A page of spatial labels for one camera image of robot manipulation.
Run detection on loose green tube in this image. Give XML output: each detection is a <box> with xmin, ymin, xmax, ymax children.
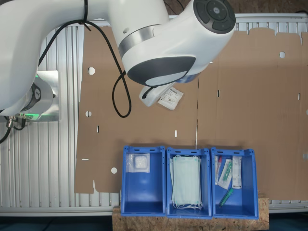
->
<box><xmin>218</xmin><ymin>188</ymin><xmax>235</xmax><ymax>208</ymax></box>

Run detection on white Fuhrmann gauze packet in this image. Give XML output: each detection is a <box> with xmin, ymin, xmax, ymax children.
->
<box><xmin>157</xmin><ymin>86</ymin><xmax>184</xmax><ymax>112</ymax></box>

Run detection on green syringe in clear packet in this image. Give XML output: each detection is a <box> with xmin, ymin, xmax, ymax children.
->
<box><xmin>218</xmin><ymin>158</ymin><xmax>233</xmax><ymax>190</ymax></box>

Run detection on brown cardboard sheet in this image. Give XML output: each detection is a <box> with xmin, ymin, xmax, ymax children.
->
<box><xmin>74</xmin><ymin>24</ymin><xmax>200</xmax><ymax>194</ymax></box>
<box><xmin>196</xmin><ymin>27</ymin><xmax>308</xmax><ymax>202</ymax></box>

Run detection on blue bin holding face masks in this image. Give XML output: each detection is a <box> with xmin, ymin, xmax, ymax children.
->
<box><xmin>166</xmin><ymin>147</ymin><xmax>213</xmax><ymax>219</ymax></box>

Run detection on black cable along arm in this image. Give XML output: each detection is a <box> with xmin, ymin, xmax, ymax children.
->
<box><xmin>38</xmin><ymin>20</ymin><xmax>132</xmax><ymax>119</ymax></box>

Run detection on chipboard plank under bins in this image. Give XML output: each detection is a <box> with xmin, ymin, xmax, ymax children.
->
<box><xmin>112</xmin><ymin>191</ymin><xmax>270</xmax><ymax>231</ymax></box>

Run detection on stack of white face masks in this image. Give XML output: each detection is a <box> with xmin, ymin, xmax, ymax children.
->
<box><xmin>169</xmin><ymin>154</ymin><xmax>203</xmax><ymax>210</ymax></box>

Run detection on black base connector cables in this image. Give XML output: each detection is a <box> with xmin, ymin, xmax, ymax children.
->
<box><xmin>0</xmin><ymin>114</ymin><xmax>27</xmax><ymax>145</ymax></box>

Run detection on long white printed packet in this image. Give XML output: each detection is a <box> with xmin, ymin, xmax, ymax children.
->
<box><xmin>231</xmin><ymin>155</ymin><xmax>243</xmax><ymax>190</ymax></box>

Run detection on blue bin holding tube packets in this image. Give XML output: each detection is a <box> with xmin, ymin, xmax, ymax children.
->
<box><xmin>210</xmin><ymin>147</ymin><xmax>259</xmax><ymax>220</ymax></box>

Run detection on red-capped tube in clear packet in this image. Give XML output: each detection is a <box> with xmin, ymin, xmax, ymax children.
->
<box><xmin>214</xmin><ymin>155</ymin><xmax>223</xmax><ymax>186</ymax></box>

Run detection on blue bin holding cotton packet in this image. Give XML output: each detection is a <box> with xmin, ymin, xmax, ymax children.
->
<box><xmin>121</xmin><ymin>145</ymin><xmax>167</xmax><ymax>216</ymax></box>

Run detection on clear packet of white cotton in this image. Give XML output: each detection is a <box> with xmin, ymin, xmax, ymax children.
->
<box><xmin>126</xmin><ymin>153</ymin><xmax>151</xmax><ymax>174</ymax></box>

